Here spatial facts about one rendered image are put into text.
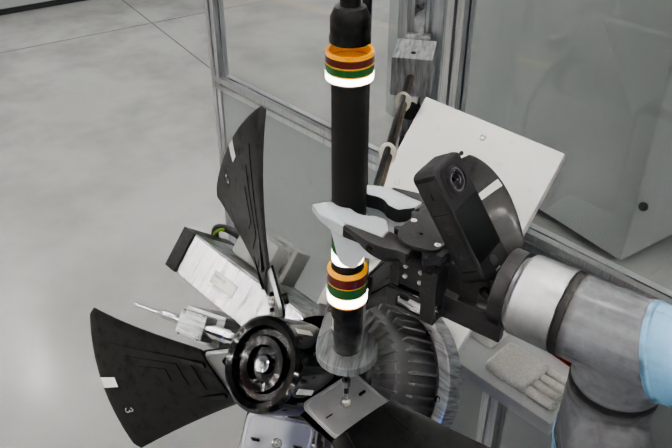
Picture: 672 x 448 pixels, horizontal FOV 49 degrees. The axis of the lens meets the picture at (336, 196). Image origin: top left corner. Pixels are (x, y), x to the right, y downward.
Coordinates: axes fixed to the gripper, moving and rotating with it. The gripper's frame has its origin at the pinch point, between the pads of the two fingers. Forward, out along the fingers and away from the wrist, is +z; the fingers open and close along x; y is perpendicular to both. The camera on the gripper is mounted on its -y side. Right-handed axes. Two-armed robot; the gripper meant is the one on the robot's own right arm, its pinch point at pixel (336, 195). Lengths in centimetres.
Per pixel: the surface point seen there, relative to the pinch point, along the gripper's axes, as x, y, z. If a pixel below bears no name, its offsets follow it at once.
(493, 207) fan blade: 16.3, 5.9, -10.1
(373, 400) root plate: 2.7, 29.3, -4.1
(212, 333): 6.0, 38.8, 27.3
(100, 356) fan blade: -6, 41, 39
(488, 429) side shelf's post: 54, 86, -1
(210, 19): 92, 32, 111
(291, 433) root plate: -2.8, 36.2, 4.4
